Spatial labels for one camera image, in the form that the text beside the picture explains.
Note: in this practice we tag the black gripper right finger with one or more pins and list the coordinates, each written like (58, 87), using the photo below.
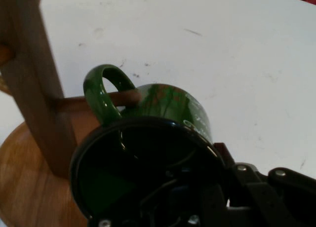
(271, 195)

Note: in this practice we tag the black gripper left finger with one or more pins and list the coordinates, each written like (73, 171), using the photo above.
(212, 207)

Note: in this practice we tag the green ceramic mug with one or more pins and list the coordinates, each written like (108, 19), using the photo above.
(160, 103)

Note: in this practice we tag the wooden mug tree stand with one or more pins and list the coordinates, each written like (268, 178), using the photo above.
(37, 88)

